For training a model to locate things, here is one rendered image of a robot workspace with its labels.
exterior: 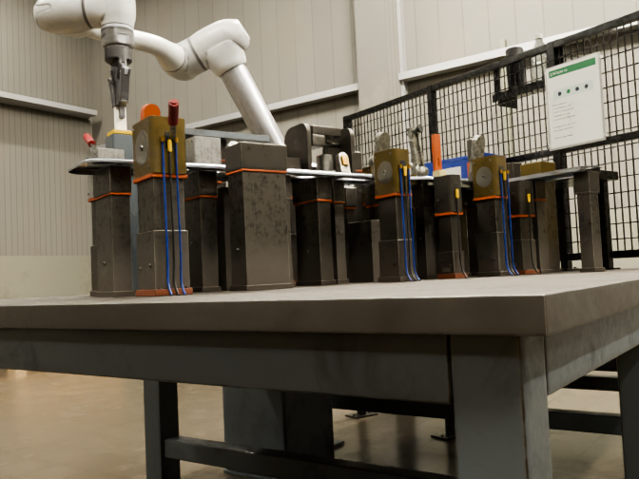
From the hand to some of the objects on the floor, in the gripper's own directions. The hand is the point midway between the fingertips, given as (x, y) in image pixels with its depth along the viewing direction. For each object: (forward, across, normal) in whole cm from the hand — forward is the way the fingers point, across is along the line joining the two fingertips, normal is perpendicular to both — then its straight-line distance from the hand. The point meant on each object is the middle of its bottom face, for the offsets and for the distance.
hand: (120, 119), depth 189 cm
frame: (+119, +26, +84) cm, 148 cm away
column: (+119, -41, +72) cm, 145 cm away
